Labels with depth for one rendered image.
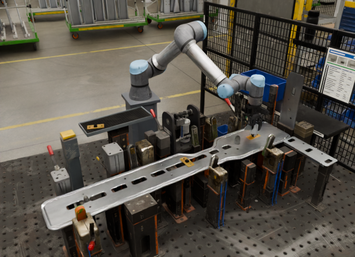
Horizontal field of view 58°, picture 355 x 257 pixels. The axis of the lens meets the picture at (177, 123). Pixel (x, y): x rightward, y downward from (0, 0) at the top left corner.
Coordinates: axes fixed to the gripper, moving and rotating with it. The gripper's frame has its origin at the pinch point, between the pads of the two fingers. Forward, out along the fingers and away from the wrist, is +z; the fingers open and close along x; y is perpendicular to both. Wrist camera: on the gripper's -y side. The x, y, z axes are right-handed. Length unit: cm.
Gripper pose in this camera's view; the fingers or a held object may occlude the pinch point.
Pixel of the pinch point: (253, 133)
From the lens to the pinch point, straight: 191.8
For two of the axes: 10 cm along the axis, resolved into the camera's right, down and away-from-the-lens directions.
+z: 0.1, 8.7, 4.9
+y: -8.4, 2.7, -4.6
